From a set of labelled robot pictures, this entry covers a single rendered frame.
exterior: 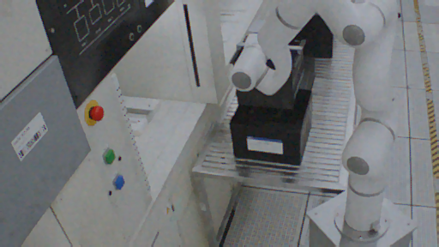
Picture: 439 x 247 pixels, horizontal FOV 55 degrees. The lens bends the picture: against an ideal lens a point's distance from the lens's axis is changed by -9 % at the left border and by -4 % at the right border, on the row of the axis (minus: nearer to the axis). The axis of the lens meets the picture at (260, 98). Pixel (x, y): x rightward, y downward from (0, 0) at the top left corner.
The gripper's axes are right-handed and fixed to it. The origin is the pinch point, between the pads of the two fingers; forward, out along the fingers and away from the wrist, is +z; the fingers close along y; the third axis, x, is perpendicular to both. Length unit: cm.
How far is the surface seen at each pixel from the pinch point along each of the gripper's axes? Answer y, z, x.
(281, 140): 6.5, -13.8, -37.6
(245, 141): -7.8, -13.7, -40.7
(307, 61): 5, 48, -40
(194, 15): -29.8, 5.3, 2.8
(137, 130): -50, -21, -36
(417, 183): 71, 59, -127
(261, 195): -20, 33, -126
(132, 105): -61, -6, -36
